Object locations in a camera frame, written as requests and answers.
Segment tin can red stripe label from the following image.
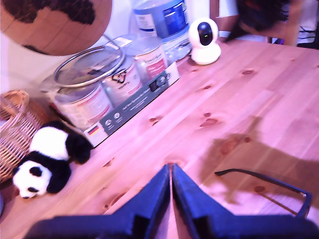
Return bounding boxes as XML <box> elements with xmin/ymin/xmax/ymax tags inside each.
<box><xmin>54</xmin><ymin>83</ymin><xmax>115</xmax><ymax>129</ymax></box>

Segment person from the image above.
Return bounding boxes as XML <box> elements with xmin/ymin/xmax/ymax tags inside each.
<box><xmin>225</xmin><ymin>0</ymin><xmax>300</xmax><ymax>47</ymax></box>

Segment brown wooden chair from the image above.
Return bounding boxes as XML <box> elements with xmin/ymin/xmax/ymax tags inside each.
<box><xmin>210</xmin><ymin>0</ymin><xmax>240</xmax><ymax>32</ymax></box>

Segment green and white cardboard tray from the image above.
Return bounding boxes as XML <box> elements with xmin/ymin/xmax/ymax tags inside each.
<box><xmin>47</xmin><ymin>61</ymin><xmax>180</xmax><ymax>148</ymax></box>

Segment cork globe on stand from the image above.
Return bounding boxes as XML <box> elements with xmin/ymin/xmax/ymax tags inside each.
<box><xmin>0</xmin><ymin>0</ymin><xmax>125</xmax><ymax>88</ymax></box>

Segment panda plush toy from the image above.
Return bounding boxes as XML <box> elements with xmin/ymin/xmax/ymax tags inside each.
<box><xmin>12</xmin><ymin>120</ymin><xmax>92</xmax><ymax>199</ymax></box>

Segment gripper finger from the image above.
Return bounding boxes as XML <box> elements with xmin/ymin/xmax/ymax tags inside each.
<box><xmin>172</xmin><ymin>163</ymin><xmax>235</xmax><ymax>239</ymax></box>
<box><xmin>112</xmin><ymin>164</ymin><xmax>171</xmax><ymax>239</ymax></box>

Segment large clear water bottle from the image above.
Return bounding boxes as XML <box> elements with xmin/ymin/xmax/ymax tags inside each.
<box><xmin>132</xmin><ymin>0</ymin><xmax>192</xmax><ymax>60</ymax></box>

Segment wicker basket with handle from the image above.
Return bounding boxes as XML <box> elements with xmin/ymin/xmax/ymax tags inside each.
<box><xmin>0</xmin><ymin>90</ymin><xmax>50</xmax><ymax>184</ymax></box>

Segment black sunglasses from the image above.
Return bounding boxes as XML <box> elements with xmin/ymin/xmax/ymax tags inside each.
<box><xmin>214</xmin><ymin>168</ymin><xmax>313</xmax><ymax>219</ymax></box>

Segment small white round camera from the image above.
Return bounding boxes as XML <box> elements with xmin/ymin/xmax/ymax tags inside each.
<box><xmin>188</xmin><ymin>17</ymin><xmax>222</xmax><ymax>66</ymax></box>

